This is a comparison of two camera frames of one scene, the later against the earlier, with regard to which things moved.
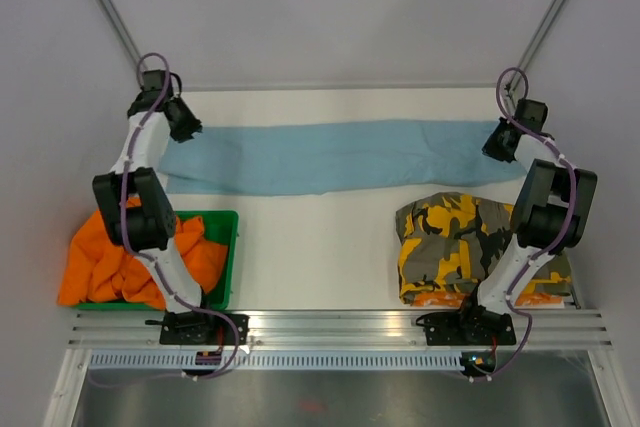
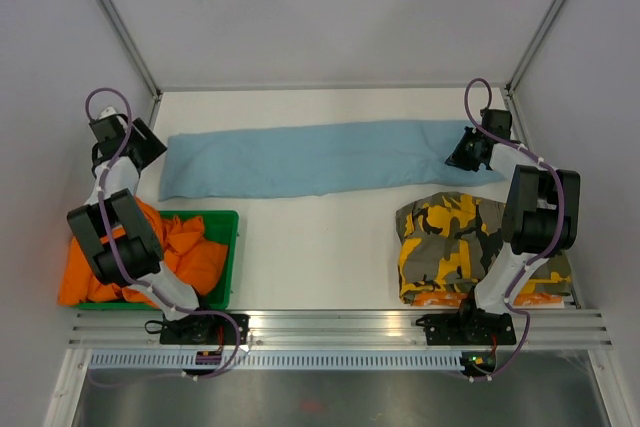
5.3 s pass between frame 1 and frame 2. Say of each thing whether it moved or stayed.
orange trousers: stayed
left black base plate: stayed
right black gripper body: moved
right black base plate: stayed
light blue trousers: stayed
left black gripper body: moved
